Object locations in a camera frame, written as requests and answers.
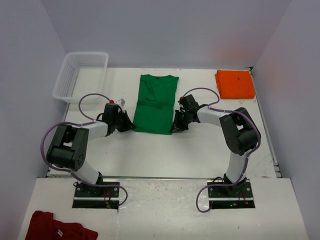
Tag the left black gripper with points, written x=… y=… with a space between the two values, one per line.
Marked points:
x=128 y=125

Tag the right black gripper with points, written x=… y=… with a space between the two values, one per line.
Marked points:
x=177 y=125

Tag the green t-shirt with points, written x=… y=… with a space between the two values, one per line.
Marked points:
x=155 y=104

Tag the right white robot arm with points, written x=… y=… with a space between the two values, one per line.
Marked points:
x=241 y=135

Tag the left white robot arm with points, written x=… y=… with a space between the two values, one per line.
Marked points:
x=68 y=148

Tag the folded orange t-shirt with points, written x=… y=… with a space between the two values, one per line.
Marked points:
x=234 y=84

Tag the white plastic basket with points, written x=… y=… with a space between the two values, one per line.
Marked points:
x=81 y=73

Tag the dark red t-shirt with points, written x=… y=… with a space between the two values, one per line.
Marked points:
x=43 y=226

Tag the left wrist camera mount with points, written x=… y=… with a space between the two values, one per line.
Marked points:
x=120 y=102

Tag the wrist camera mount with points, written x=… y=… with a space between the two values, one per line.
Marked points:
x=120 y=102
x=182 y=100

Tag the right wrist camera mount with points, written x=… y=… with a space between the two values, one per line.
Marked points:
x=182 y=100

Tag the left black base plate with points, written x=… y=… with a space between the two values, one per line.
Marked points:
x=90 y=197

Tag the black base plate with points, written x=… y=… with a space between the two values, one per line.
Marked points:
x=236 y=197
x=90 y=197

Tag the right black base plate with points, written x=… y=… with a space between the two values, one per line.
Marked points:
x=236 y=197

